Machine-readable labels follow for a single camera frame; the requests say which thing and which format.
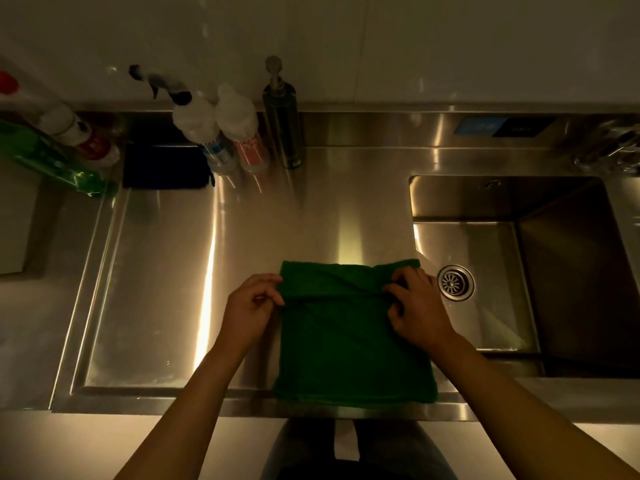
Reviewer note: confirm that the black sponge cloth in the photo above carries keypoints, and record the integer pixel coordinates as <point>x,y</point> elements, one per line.
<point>165,167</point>

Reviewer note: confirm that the stainless steel soap dispenser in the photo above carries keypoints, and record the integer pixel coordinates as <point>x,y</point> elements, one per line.
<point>283,127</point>

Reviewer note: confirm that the blue and black control panel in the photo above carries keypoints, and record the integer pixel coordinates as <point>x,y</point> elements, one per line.
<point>502,126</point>

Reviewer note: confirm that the white spray bottle black trigger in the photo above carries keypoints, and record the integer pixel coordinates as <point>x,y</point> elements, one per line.
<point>197,119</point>

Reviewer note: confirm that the person's left thumb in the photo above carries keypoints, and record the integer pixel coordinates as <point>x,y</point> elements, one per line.
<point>272,298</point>

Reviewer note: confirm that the chrome faucet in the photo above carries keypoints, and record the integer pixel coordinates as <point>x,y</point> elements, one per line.
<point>607,147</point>

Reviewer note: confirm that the person's left forearm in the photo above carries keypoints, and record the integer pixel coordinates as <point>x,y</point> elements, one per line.
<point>185,414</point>

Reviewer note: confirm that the person's left hand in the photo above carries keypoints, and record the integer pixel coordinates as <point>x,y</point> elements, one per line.
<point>245,317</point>

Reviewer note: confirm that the stainless steel sink basin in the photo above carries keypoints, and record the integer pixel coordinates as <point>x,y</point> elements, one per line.
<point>550,274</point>

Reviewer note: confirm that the person's grey trousers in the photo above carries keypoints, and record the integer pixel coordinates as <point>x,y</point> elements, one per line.
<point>400,452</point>

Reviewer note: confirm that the round metal sink drain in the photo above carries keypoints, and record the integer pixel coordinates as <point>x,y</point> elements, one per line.
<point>456,282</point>

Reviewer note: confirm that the person's right hand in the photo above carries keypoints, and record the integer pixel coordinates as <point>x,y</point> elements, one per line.
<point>425,314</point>

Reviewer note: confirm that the white bottle red label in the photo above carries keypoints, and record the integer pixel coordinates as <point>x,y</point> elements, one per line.
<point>80,137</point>

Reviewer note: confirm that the white bottle pink label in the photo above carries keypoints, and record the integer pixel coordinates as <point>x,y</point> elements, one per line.
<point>242,129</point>

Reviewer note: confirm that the person's right thumb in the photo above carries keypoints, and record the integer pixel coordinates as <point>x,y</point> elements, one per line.
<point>395,307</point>

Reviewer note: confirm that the green towel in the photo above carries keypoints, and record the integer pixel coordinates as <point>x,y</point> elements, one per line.
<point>345,349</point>

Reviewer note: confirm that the person's right forearm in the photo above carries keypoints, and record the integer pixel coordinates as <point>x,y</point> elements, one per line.
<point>520,414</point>

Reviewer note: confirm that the green plastic bottle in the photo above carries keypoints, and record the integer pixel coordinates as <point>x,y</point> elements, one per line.
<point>50,162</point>

